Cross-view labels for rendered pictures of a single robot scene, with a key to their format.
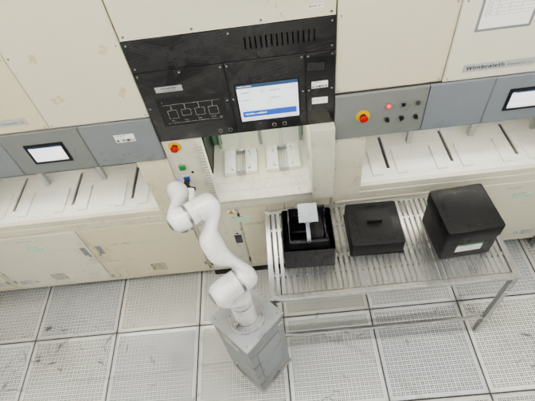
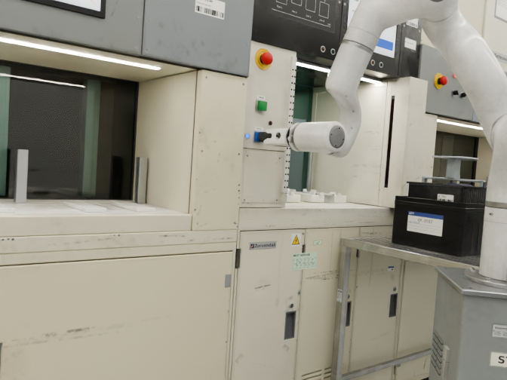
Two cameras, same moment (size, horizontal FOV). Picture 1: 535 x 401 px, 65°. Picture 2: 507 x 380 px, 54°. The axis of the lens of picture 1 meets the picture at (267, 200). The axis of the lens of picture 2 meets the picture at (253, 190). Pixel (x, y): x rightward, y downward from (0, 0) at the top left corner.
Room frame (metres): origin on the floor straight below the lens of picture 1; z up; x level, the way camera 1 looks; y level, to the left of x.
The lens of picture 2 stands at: (0.42, 1.51, 1.01)
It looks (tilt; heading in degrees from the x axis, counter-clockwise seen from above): 3 degrees down; 318
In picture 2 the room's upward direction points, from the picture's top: 4 degrees clockwise
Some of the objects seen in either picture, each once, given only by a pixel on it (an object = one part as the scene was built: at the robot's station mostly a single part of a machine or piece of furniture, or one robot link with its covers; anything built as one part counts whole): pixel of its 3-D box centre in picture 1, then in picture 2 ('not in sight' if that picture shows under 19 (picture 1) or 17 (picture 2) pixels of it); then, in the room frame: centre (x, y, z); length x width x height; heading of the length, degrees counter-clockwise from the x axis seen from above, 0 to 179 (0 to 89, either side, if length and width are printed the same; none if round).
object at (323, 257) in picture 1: (307, 237); (448, 223); (1.27, -0.19, 0.85); 0.28 x 0.28 x 0.17; 84
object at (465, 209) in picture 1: (459, 221); not in sight; (1.19, -1.00, 0.89); 0.29 x 0.29 x 0.25; 0
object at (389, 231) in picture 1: (373, 226); not in sight; (1.29, -0.57, 0.83); 0.29 x 0.29 x 0.13; 85
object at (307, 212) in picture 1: (307, 229); (450, 201); (1.27, -0.19, 0.93); 0.24 x 0.20 x 0.32; 174
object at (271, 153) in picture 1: (283, 156); (312, 195); (1.88, -0.14, 0.89); 0.22 x 0.21 x 0.04; 176
